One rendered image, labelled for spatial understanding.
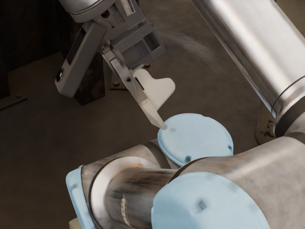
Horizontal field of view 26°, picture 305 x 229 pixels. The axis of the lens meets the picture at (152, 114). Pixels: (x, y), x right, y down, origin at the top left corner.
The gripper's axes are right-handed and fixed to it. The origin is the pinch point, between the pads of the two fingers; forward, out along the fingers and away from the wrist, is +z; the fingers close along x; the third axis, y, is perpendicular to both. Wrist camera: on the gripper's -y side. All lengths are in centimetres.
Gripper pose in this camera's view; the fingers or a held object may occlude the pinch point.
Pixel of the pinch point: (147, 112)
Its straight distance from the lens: 102.0
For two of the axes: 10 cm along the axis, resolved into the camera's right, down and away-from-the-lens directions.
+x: -2.9, -4.0, 8.7
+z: 4.8, 7.3, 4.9
